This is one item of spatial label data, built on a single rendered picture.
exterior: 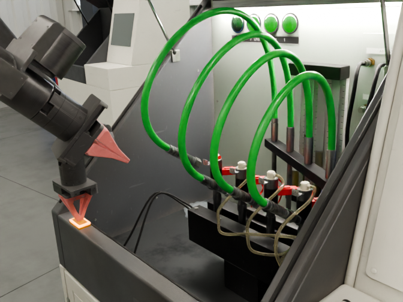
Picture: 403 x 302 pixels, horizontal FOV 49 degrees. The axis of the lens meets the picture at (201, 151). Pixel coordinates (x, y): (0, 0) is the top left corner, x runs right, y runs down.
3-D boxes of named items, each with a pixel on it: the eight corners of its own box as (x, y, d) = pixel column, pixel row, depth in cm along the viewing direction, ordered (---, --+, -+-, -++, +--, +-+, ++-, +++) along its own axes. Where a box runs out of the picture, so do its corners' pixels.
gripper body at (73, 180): (78, 179, 106) (74, 150, 104) (98, 190, 99) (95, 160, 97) (52, 187, 102) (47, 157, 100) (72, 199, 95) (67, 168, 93)
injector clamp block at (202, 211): (190, 265, 107) (186, 208, 102) (220, 250, 113) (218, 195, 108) (305, 338, 82) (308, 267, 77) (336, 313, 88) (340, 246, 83)
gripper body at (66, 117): (112, 108, 61) (68, 75, 57) (68, 166, 61) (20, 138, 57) (101, 100, 67) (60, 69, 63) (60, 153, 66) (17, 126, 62)
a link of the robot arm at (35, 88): (-13, 91, 59) (-10, 96, 54) (18, 50, 60) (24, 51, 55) (32, 120, 63) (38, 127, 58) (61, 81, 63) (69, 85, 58)
